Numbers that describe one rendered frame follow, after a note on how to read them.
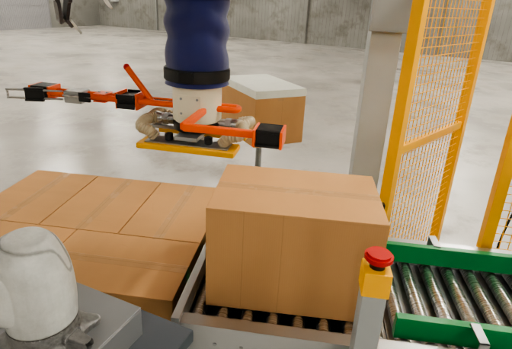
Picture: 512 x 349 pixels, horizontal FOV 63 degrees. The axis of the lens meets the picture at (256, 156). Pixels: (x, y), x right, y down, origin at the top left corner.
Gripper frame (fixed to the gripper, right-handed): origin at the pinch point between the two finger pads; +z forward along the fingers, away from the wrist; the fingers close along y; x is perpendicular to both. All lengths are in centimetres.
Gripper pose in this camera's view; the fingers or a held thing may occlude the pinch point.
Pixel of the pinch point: (93, 17)
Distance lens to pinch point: 160.8
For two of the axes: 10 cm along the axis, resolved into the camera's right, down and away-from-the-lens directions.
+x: 7.0, 6.3, -3.4
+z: 1.2, 3.6, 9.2
